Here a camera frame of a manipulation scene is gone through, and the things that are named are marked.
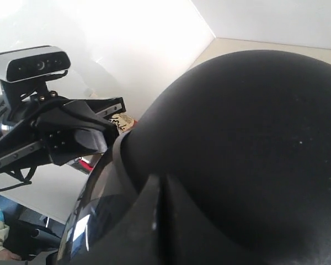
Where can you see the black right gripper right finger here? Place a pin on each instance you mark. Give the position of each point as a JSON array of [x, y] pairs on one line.
[[183, 228]]

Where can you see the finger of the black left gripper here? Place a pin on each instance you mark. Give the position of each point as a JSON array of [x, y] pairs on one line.
[[66, 145], [81, 114]]

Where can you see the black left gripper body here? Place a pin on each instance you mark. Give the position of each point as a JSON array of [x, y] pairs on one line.
[[39, 127]]

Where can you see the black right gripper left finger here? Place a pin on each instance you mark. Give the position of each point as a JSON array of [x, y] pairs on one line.
[[136, 238]]

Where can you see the black helmet with dark visor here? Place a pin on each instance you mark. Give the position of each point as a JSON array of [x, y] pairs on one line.
[[248, 135]]

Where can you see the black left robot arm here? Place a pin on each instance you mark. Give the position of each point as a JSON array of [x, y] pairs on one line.
[[21, 144]]

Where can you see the background clutter of equipment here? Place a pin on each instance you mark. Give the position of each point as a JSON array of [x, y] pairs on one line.
[[23, 236]]

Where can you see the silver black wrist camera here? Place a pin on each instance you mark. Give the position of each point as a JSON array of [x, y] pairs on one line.
[[33, 62]]

